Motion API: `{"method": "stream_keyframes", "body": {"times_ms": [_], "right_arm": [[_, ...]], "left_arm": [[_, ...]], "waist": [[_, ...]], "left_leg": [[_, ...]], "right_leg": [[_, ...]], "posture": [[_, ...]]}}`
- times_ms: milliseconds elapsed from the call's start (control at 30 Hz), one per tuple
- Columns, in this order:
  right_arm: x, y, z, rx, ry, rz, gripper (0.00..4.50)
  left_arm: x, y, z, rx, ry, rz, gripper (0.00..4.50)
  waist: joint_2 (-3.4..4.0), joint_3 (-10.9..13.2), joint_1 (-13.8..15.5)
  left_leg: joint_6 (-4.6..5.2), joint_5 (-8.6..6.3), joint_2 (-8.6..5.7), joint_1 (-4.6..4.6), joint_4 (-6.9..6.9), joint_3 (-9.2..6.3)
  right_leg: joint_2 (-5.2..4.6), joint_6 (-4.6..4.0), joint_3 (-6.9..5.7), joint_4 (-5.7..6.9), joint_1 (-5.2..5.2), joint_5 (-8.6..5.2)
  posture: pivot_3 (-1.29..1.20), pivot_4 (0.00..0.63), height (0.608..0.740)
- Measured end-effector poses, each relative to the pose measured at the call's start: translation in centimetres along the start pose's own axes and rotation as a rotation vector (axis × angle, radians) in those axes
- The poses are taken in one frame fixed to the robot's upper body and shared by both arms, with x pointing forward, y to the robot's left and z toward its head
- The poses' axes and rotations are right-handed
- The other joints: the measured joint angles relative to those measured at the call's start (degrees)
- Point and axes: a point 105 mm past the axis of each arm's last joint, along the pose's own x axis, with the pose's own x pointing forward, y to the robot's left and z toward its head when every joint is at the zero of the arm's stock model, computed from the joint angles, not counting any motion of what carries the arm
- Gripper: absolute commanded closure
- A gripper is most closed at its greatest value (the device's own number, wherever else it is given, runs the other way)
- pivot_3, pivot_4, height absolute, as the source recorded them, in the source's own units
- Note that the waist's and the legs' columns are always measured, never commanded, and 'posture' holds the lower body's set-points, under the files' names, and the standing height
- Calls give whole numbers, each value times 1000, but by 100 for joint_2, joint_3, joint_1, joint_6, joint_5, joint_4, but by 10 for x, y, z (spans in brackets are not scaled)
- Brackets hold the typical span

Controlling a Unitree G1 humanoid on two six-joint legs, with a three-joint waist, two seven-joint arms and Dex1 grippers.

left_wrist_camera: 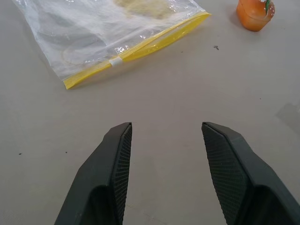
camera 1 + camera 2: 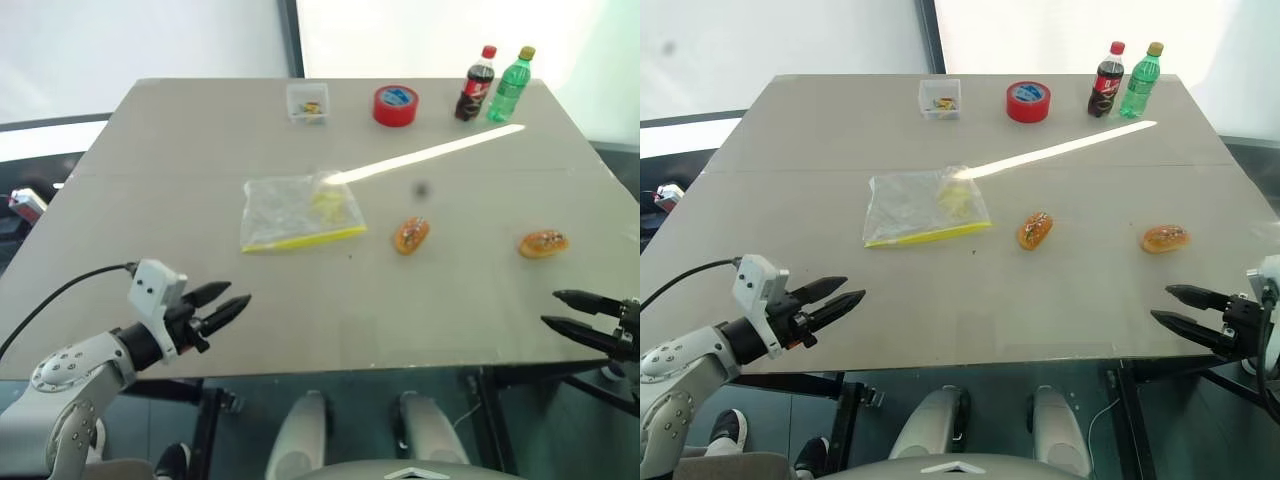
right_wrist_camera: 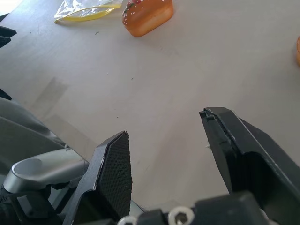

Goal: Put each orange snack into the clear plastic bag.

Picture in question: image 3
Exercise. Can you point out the clear plastic bag yellow zip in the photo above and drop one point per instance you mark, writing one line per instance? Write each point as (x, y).
(87, 11)

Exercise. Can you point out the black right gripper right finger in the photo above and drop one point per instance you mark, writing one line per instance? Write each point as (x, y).
(253, 140)

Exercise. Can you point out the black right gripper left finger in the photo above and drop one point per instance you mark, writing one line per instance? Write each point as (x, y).
(116, 173)

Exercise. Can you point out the silver robot body shell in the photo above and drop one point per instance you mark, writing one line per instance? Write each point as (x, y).
(21, 136)

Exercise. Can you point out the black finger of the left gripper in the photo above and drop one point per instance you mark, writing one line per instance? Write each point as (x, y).
(6, 32)
(4, 42)

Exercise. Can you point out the black robot joint housing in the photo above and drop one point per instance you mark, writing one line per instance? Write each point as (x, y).
(28, 208)

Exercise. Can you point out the orange bread loaf with sprinkles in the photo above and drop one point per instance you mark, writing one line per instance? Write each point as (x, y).
(150, 20)

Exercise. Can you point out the orange object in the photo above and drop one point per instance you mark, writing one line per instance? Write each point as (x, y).
(298, 50)

